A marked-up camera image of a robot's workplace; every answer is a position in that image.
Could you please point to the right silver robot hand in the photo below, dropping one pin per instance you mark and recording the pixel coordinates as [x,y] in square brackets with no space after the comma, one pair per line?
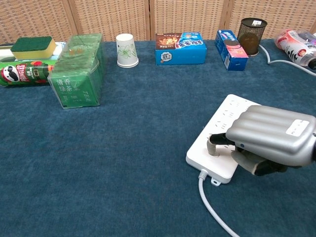
[269,133]

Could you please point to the white power strip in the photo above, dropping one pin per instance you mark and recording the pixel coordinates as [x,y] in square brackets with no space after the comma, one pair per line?
[209,158]

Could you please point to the clear plastic snack bag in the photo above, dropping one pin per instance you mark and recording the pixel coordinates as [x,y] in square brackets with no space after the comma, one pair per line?
[296,47]

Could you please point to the narrow blue Oreo box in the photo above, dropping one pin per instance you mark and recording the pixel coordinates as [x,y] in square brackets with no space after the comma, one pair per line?
[230,50]

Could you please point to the black mesh pen holder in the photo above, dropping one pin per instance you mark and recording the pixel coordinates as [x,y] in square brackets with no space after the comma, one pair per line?
[251,37]

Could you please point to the wide blue cookie box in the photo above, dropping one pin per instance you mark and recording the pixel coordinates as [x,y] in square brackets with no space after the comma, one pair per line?
[180,51]

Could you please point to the blue table cloth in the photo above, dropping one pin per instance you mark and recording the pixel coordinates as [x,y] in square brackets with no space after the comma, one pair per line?
[123,160]

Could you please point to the white floral paper cup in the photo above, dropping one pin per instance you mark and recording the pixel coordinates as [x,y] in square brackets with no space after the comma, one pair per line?
[126,51]

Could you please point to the woven folding screen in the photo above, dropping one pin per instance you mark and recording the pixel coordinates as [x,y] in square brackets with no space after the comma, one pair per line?
[111,17]

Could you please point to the green tea box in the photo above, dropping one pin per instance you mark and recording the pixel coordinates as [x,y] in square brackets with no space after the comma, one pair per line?
[79,71]

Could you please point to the green yellow sponge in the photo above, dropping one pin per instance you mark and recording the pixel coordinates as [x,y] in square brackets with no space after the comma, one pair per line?
[33,47]

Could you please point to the green Pringles can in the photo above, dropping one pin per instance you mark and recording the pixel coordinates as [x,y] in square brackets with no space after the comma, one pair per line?
[22,74]

